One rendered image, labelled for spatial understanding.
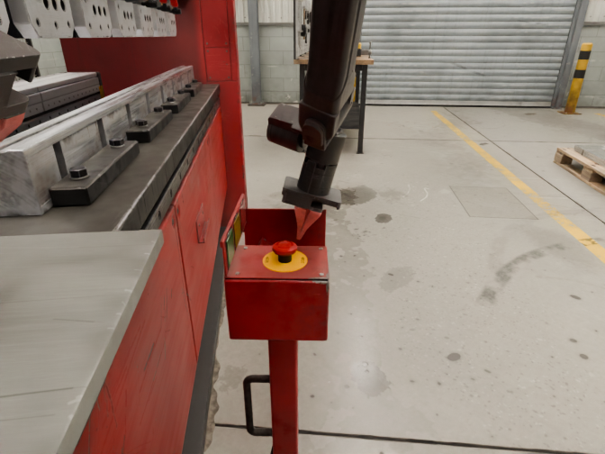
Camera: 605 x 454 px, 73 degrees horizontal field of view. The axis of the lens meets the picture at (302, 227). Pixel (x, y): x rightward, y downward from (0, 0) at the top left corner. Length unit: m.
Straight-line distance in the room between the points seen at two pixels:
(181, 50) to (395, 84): 5.51
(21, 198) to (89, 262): 0.46
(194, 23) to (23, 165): 1.74
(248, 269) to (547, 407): 1.26
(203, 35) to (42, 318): 2.16
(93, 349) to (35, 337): 0.03
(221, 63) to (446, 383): 1.80
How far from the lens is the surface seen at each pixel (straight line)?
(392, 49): 7.43
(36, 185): 0.69
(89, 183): 0.70
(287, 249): 0.63
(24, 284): 0.24
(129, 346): 0.64
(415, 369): 1.63
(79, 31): 0.91
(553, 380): 1.78
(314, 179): 0.68
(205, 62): 2.32
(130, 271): 0.22
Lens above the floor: 1.11
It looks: 25 degrees down
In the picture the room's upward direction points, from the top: straight up
